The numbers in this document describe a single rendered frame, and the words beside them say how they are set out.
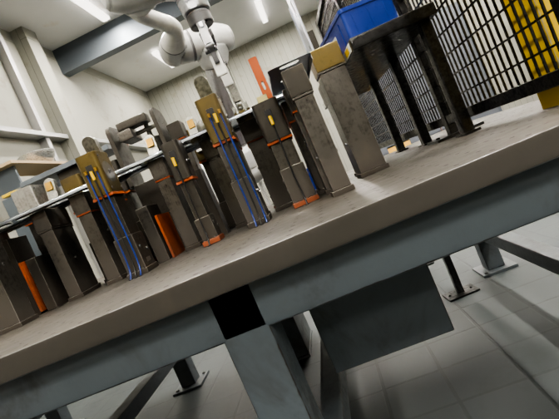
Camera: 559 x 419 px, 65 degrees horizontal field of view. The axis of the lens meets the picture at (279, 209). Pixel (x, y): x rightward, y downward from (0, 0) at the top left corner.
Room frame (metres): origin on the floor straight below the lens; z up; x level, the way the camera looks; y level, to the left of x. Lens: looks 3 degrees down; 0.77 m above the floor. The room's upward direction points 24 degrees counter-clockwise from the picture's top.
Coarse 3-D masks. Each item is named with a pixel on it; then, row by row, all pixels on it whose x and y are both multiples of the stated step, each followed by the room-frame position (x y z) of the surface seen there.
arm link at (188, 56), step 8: (184, 32) 1.84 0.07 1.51; (160, 40) 1.80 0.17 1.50; (160, 48) 1.80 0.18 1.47; (192, 48) 1.84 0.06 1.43; (168, 56) 1.80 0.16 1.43; (176, 56) 1.80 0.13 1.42; (184, 56) 1.83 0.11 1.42; (192, 56) 1.86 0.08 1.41; (168, 64) 1.88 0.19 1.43; (176, 64) 1.88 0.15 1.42
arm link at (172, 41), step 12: (108, 0) 1.25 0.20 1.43; (120, 0) 1.25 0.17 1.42; (132, 0) 1.26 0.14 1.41; (144, 0) 1.27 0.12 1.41; (156, 0) 1.30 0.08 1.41; (120, 12) 1.29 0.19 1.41; (132, 12) 1.30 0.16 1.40; (144, 12) 1.33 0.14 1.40; (156, 12) 1.50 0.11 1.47; (144, 24) 1.47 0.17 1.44; (156, 24) 1.51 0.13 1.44; (168, 24) 1.56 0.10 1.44; (180, 24) 1.64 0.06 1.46; (168, 36) 1.67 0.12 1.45; (180, 36) 1.67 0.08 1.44; (168, 48) 1.75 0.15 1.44; (180, 48) 1.76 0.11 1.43
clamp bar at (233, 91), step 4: (228, 68) 1.48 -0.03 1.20; (232, 76) 1.48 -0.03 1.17; (228, 88) 1.48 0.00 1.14; (232, 88) 1.48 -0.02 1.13; (236, 88) 1.47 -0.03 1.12; (228, 92) 1.47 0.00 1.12; (232, 92) 1.48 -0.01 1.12; (236, 92) 1.48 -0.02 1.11; (232, 96) 1.48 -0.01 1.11; (236, 96) 1.48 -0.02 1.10; (240, 96) 1.47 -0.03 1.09; (232, 100) 1.47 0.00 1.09; (236, 100) 1.48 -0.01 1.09; (240, 100) 1.47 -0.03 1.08; (244, 104) 1.46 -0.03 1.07; (236, 108) 1.46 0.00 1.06; (244, 108) 1.46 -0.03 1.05; (236, 112) 1.46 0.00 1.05
